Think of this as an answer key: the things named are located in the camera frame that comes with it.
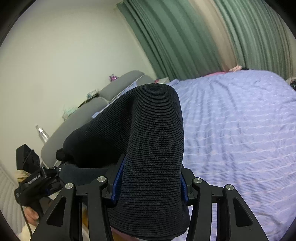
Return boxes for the grey padded headboard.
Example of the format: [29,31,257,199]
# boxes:
[41,70,154,168]

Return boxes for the black knit pants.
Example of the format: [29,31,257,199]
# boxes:
[56,83,190,240]

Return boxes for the green curtain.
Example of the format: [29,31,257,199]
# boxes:
[117,1,295,80]

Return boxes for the person's left hand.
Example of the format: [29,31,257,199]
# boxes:
[23,207,39,226]

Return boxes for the purple floral bed sheet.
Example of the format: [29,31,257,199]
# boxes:
[91,69,296,241]

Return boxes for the pink item on bed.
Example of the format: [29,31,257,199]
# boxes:
[205,65,242,76]

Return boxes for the clear plastic water bottle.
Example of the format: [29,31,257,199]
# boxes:
[35,125,50,144]

